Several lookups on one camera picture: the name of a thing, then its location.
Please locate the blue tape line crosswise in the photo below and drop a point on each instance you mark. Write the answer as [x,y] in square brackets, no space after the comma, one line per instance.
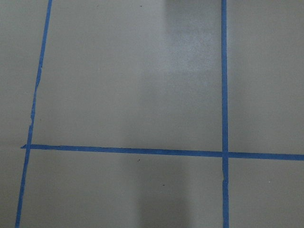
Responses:
[236,155]

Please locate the blue tape line lengthwise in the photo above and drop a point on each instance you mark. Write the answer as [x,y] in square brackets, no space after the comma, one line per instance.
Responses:
[224,90]

